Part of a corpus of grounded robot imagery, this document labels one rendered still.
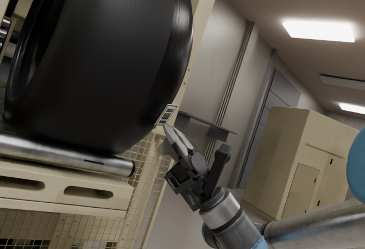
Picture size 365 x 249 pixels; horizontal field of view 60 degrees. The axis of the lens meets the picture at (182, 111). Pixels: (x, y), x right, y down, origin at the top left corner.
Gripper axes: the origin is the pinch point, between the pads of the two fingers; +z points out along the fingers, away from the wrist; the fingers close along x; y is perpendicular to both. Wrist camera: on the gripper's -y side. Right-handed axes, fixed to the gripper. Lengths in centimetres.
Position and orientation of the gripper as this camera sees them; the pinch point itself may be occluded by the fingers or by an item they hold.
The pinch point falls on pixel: (169, 126)
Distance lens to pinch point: 74.3
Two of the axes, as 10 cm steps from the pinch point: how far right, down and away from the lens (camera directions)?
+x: 3.1, -2.1, 9.3
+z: -5.9, -8.1, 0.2
